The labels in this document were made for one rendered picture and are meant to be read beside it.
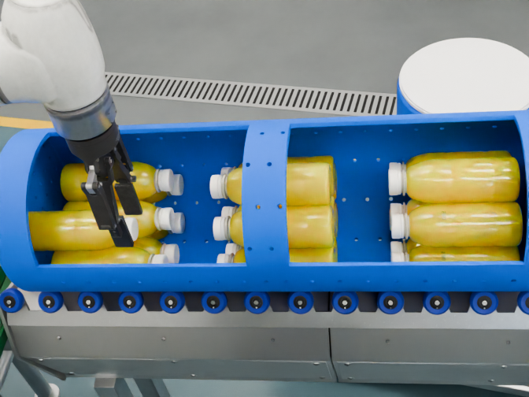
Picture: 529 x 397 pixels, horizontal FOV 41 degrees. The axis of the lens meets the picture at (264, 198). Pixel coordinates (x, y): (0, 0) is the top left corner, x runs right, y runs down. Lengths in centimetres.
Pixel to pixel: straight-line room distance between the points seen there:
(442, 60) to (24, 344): 101
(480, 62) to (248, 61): 198
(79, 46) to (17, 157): 33
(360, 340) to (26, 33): 74
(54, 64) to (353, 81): 238
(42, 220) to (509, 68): 95
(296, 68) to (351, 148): 205
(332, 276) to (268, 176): 18
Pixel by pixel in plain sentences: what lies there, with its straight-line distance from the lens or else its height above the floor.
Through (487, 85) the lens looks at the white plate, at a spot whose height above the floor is 104.
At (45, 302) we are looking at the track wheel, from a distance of 133.
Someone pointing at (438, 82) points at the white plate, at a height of 104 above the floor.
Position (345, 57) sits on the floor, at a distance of 333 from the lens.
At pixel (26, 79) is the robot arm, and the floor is 146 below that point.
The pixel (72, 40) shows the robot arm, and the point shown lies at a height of 149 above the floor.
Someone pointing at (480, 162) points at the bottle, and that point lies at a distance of 111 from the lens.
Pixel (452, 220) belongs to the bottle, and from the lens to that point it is 110.
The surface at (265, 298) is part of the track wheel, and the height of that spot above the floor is 97.
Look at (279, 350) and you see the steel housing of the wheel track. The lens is 129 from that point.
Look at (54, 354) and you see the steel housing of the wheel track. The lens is 142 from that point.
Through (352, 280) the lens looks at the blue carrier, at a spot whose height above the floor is 107.
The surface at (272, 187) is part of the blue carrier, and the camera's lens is 104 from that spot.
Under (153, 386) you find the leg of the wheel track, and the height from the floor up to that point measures 37.
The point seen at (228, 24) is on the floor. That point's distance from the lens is 367.
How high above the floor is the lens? 195
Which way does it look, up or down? 46 degrees down
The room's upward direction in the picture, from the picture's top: 10 degrees counter-clockwise
